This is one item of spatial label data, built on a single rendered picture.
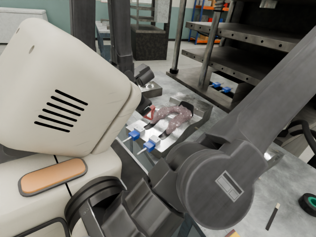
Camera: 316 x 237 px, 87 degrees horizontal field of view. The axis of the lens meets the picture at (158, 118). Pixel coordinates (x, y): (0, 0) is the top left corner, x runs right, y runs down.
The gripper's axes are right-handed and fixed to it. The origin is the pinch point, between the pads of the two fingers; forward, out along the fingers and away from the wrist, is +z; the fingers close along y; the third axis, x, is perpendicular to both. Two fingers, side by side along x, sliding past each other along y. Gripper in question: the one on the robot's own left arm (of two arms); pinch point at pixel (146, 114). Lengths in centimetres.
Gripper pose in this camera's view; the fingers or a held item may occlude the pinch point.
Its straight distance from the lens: 76.4
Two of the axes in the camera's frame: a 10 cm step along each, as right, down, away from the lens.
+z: 2.8, 5.8, 7.6
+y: -6.3, -4.9, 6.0
